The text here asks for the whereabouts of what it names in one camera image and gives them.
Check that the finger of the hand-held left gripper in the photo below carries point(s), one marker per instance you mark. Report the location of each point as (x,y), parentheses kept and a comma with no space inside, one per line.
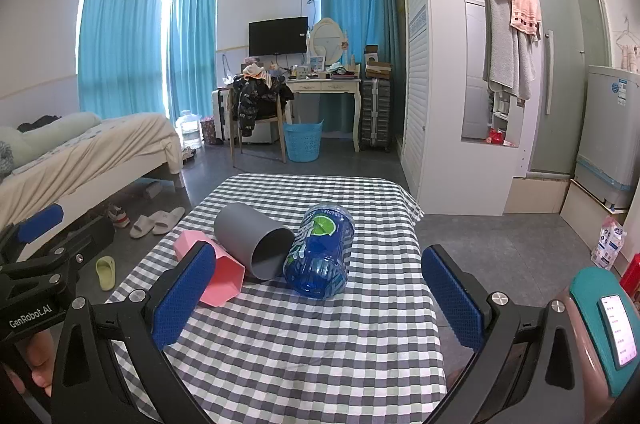
(40,221)
(87,239)

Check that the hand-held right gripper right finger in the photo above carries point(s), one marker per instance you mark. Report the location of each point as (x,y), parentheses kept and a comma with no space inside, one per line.
(452,299)

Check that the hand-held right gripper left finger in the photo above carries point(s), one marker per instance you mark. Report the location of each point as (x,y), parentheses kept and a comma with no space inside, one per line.
(182,296)

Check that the pink hexagonal cup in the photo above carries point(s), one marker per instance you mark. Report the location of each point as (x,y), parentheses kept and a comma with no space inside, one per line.
(225,281)

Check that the grey cup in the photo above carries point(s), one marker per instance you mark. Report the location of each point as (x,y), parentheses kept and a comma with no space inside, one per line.
(240,229)

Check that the blue plastic bottle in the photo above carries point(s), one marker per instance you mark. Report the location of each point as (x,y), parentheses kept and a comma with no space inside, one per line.
(320,274)

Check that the person's left hand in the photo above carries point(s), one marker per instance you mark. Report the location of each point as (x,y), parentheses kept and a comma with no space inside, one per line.
(40,364)

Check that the white sneaker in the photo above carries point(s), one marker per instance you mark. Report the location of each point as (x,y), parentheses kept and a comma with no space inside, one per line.
(116,215)

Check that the green slipper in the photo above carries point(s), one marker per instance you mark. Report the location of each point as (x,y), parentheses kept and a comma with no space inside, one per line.
(105,273)

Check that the beige slipper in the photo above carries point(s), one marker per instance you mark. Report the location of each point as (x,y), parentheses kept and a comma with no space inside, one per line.
(141,226)
(168,220)

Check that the bed with beige sheet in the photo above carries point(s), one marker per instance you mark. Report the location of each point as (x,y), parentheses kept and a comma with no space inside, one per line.
(85,164)

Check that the grey slipper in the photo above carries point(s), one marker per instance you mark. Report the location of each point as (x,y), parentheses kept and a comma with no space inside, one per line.
(152,190)

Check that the pale green pillow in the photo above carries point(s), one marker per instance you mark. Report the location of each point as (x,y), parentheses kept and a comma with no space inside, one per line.
(60,129)

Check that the dark cloth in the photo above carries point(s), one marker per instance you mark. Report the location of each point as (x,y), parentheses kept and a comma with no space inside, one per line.
(42,122)

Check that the checkered tablecloth table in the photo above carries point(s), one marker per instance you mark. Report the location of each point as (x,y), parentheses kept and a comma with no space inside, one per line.
(300,344)

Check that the teal device with screen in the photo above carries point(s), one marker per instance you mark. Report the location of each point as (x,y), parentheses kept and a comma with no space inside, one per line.
(587,299)

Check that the clear water jug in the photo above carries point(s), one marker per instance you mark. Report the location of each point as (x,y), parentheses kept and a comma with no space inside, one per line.
(190,131)

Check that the pink gift bag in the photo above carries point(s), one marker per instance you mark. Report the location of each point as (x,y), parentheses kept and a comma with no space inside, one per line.
(208,130)

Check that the white pink packet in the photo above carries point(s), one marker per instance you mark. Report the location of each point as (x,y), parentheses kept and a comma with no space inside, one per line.
(609,241)

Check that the smartphone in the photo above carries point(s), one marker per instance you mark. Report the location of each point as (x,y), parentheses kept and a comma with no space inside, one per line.
(620,329)

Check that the red stool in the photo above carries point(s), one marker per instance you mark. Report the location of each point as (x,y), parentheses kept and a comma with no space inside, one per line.
(632,276)

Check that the white suitcase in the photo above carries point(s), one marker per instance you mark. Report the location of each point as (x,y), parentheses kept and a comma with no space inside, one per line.
(220,114)

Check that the wooden chair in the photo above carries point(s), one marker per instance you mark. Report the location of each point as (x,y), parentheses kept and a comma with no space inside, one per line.
(260,131)

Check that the wide teal curtain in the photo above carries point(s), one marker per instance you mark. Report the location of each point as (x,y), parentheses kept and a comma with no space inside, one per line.
(120,49)

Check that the blue laundry basket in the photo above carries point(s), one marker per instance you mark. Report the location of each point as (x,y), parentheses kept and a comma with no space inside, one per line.
(302,143)

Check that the striped grey suitcase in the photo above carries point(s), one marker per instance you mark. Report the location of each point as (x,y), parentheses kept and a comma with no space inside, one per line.
(375,114)

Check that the dark patterned jacket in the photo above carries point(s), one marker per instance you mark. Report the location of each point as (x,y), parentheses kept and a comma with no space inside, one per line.
(250,101)

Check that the narrow teal curtain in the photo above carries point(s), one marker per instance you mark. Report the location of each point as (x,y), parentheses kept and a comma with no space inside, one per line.
(192,54)

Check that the white wardrobe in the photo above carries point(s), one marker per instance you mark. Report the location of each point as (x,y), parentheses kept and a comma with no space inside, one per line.
(440,79)

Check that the white washing machine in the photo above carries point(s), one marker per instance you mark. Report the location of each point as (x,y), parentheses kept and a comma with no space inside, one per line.
(607,129)

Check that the cardboard box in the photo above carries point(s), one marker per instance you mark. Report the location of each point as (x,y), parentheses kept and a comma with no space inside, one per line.
(378,68)

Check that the cream dressing table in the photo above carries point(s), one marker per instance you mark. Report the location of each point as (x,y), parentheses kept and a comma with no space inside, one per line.
(325,86)

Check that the grey towel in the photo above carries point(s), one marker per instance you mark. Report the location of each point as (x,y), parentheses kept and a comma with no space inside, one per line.
(502,54)

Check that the frosted glass door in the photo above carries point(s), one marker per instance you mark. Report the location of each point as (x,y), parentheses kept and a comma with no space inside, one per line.
(555,54)

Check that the black television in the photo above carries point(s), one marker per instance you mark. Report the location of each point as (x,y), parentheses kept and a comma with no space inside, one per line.
(277,35)

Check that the oval white vanity mirror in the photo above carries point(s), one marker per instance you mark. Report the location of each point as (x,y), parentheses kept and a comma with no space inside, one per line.
(327,35)

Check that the pink towel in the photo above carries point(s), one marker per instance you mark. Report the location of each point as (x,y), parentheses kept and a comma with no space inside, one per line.
(522,1)

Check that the tall teal curtain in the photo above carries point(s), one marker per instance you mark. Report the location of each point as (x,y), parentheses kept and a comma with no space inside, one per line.
(360,4)

